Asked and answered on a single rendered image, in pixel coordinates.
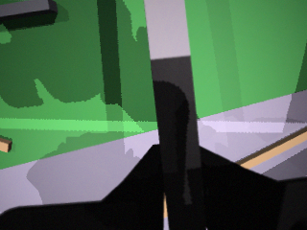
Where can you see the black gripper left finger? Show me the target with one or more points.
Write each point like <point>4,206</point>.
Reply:
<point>137,203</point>

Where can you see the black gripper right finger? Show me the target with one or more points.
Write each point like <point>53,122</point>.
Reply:
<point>236,198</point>

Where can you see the green putting mat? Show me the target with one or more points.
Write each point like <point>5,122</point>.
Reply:
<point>82,77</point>

